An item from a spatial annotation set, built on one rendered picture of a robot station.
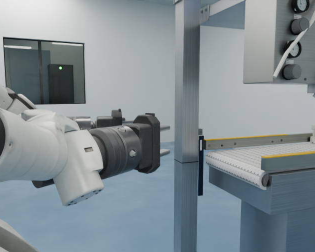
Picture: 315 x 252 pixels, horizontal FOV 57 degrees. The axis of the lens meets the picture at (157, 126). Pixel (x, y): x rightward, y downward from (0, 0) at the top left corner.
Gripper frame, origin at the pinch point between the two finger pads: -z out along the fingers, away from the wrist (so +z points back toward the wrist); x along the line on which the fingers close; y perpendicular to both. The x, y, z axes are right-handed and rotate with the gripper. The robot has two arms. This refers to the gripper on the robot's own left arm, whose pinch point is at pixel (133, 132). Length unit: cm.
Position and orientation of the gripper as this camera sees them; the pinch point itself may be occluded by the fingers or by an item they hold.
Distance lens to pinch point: 78.3
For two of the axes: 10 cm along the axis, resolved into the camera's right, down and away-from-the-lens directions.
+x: 0.0, 9.9, 1.2
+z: -9.8, 0.2, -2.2
